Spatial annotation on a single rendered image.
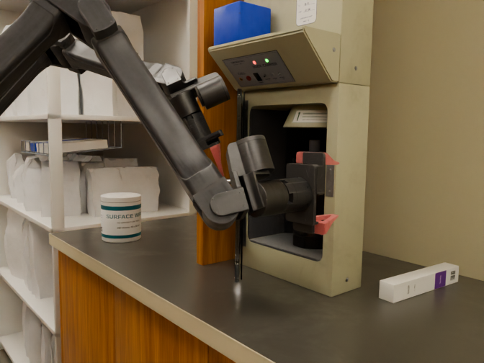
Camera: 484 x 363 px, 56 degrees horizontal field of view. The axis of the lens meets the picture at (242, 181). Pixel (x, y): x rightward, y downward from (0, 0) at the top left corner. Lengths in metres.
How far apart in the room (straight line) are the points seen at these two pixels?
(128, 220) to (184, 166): 0.83
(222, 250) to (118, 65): 0.68
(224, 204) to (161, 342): 0.54
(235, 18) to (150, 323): 0.75
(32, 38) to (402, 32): 1.00
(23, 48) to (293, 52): 0.51
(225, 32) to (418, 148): 0.64
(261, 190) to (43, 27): 0.44
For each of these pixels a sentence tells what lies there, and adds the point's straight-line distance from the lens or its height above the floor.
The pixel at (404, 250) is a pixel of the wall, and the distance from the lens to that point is 1.43.
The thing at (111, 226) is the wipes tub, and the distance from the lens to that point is 1.52.
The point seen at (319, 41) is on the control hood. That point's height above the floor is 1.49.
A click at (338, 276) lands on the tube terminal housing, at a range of 1.06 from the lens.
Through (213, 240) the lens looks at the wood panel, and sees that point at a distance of 1.26.
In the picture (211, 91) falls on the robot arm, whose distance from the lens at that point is 0.98.
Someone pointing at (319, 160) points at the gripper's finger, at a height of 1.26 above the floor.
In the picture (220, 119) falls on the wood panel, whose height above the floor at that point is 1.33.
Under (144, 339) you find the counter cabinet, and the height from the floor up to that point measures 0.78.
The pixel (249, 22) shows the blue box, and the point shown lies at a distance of 1.11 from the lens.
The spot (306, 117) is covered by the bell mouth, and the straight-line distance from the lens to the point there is 1.08.
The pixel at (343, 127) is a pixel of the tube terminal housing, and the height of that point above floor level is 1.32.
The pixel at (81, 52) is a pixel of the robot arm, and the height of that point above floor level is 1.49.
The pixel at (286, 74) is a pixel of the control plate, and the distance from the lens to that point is 1.04.
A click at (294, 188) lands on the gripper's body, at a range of 0.73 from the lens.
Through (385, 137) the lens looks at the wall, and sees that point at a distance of 1.43.
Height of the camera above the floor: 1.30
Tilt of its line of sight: 6 degrees down
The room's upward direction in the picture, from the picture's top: 1 degrees clockwise
